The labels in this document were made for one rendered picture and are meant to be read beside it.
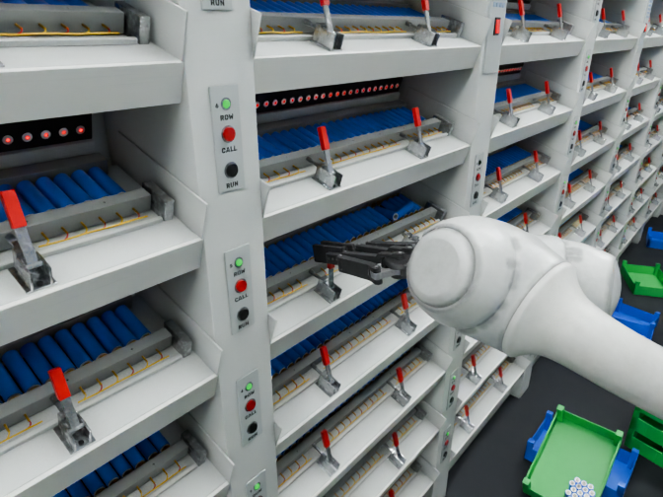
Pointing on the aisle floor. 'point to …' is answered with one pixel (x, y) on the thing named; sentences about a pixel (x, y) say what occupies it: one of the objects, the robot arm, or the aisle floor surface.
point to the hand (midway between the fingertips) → (333, 252)
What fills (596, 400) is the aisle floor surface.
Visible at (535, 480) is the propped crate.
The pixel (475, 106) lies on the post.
